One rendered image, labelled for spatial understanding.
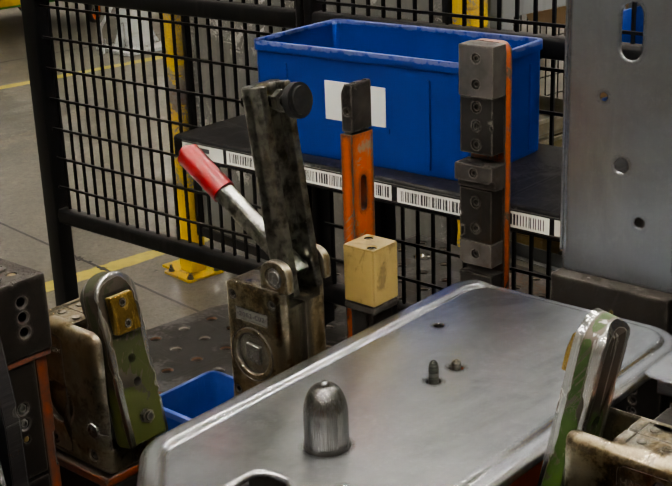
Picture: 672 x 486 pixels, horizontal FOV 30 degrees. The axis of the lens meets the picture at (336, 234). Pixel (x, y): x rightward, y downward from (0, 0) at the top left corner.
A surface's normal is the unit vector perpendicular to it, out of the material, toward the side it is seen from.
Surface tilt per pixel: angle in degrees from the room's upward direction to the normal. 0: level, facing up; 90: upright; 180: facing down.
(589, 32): 90
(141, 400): 78
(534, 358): 0
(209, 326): 0
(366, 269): 90
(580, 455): 90
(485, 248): 90
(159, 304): 0
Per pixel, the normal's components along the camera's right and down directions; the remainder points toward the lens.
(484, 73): -0.65, 0.27
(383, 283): 0.76, 0.19
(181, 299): -0.04, -0.94
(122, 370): 0.73, -0.01
